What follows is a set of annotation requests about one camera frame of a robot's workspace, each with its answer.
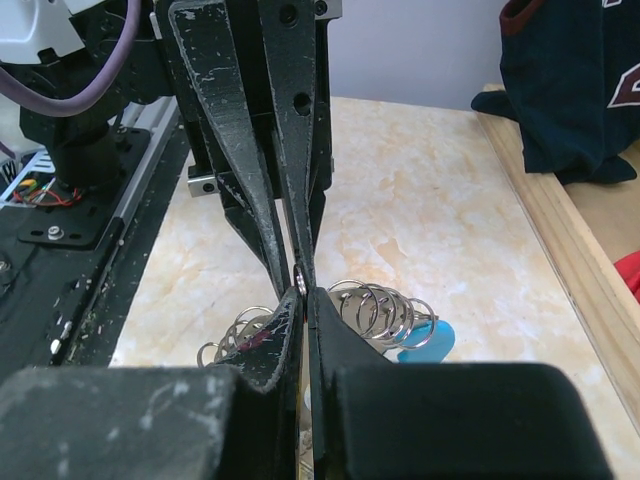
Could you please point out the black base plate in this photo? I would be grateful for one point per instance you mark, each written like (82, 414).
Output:
(63, 305)

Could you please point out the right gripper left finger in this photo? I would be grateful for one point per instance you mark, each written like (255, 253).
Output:
(237, 419)

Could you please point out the wooden tray rack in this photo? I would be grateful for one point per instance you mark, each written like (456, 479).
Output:
(606, 309)

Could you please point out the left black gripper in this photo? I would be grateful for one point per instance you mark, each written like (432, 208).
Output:
(251, 79)

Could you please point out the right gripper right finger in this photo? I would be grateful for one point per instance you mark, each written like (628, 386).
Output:
(373, 419)

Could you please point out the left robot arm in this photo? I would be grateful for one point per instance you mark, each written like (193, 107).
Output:
(66, 102)

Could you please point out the navy blue tank top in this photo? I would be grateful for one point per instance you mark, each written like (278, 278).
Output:
(570, 74)

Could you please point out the red crumpled cloth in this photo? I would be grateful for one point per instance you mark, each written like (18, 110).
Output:
(628, 268)

